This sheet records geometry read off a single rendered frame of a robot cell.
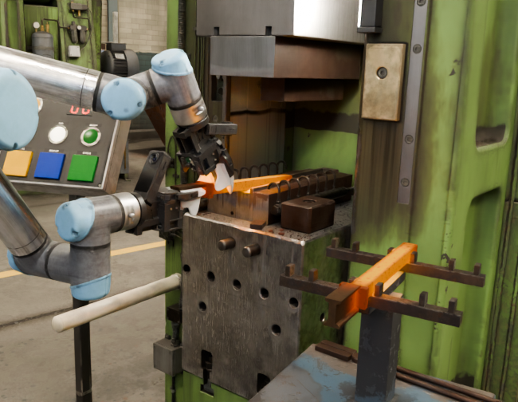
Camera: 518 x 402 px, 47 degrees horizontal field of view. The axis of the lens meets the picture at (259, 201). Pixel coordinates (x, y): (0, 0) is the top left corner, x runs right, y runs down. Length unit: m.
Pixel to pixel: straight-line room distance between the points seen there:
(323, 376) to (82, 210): 0.58
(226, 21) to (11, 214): 0.70
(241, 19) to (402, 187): 0.55
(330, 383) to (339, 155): 0.84
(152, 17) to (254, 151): 8.96
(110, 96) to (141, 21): 9.47
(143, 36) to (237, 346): 9.27
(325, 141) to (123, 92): 0.94
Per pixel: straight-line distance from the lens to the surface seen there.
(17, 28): 6.11
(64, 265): 1.19
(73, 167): 1.70
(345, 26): 1.59
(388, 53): 1.40
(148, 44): 10.63
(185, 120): 1.28
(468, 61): 1.37
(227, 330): 1.56
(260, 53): 1.44
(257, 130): 1.81
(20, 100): 0.93
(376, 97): 1.41
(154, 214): 1.26
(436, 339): 1.49
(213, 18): 1.54
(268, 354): 1.50
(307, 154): 1.95
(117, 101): 1.11
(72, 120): 1.78
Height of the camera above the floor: 1.29
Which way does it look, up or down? 13 degrees down
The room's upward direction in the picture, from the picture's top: 2 degrees clockwise
